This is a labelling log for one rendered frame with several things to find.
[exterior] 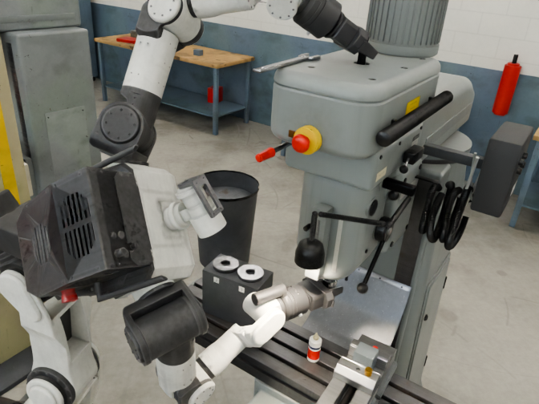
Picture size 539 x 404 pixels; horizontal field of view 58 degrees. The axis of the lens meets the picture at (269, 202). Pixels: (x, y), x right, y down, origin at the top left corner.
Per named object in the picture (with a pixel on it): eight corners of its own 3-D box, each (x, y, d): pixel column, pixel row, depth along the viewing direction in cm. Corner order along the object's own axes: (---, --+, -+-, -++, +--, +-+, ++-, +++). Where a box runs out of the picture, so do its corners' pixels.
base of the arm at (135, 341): (141, 374, 101) (143, 361, 92) (115, 321, 105) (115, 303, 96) (204, 339, 108) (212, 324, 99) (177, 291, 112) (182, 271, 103)
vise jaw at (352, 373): (371, 396, 139) (374, 386, 137) (332, 377, 145) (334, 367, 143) (378, 382, 144) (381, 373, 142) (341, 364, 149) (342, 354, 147)
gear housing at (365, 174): (370, 195, 111) (378, 154, 107) (281, 166, 123) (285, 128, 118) (419, 154, 136) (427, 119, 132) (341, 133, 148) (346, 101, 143)
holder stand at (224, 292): (254, 333, 169) (257, 286, 160) (201, 311, 177) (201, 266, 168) (270, 313, 179) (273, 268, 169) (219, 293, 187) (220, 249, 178)
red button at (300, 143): (305, 156, 100) (306, 138, 98) (289, 151, 102) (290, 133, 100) (313, 151, 103) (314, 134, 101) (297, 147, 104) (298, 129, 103)
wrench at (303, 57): (264, 74, 98) (264, 70, 97) (248, 71, 99) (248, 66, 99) (320, 58, 116) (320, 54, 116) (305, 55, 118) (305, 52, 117)
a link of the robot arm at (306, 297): (336, 289, 136) (303, 303, 130) (332, 316, 141) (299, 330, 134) (309, 266, 145) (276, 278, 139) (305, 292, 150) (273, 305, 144)
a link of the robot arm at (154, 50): (168, 12, 119) (141, 98, 118) (138, -18, 107) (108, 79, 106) (208, 18, 115) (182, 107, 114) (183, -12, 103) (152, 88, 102)
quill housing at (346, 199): (350, 295, 129) (369, 187, 115) (285, 267, 139) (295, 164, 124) (378, 263, 144) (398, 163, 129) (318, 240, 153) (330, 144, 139)
